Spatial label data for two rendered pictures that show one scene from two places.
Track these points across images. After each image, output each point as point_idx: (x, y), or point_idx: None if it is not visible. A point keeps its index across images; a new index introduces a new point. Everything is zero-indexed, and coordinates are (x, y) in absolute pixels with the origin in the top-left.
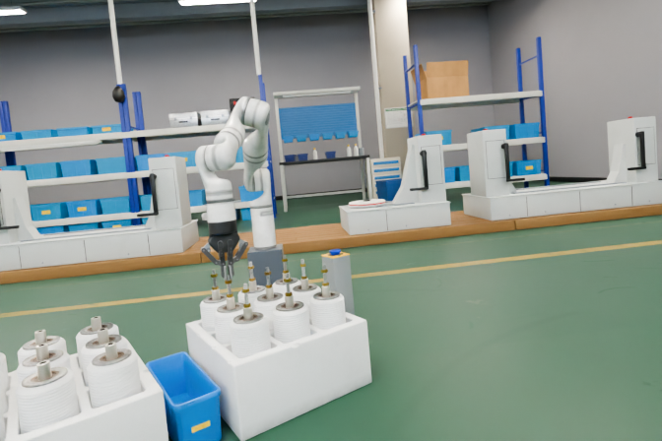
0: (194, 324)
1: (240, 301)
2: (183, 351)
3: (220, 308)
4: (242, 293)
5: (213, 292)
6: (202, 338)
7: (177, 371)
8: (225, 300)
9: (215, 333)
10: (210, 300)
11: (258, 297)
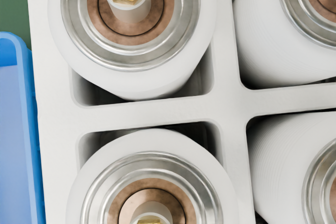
0: None
1: (253, 12)
2: (16, 39)
3: (100, 200)
4: (276, 6)
5: (109, 4)
6: (41, 155)
7: (10, 52)
8: (161, 65)
9: (98, 131)
10: (94, 15)
11: (318, 170)
